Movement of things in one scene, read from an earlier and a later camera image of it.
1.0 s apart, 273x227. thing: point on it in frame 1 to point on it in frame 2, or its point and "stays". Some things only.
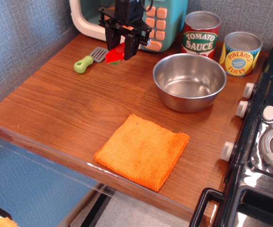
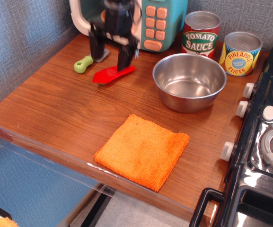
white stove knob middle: (241, 109) stays
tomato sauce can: (200, 33) stays
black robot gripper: (128, 17) to (118, 18)
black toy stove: (255, 194) stays
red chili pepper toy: (116, 55) to (111, 74)
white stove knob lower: (227, 151) stays
